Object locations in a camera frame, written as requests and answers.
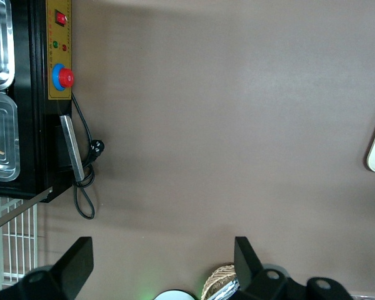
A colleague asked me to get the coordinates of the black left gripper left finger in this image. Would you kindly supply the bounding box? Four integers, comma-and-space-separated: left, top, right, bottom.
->
18, 236, 94, 300

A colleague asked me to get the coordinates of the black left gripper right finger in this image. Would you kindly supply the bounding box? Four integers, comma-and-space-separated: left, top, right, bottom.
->
234, 236, 304, 300

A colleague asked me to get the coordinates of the steel tray insert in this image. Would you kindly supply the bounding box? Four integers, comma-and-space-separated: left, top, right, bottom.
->
0, 90, 21, 183
0, 0, 16, 92

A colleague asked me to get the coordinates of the wicker basket with foil trays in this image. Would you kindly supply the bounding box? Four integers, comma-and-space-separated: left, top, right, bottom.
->
201, 263, 238, 300

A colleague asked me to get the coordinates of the silver metal bar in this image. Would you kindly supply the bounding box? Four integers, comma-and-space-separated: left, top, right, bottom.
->
59, 114, 86, 183

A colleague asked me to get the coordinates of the black sealing machine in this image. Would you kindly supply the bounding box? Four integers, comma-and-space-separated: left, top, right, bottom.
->
0, 0, 74, 204

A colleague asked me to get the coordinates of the white wire basket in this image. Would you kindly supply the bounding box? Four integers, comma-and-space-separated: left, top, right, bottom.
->
0, 186, 54, 291

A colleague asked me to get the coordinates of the black power cable with plug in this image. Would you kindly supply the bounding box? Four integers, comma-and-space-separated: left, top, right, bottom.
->
70, 91, 106, 220

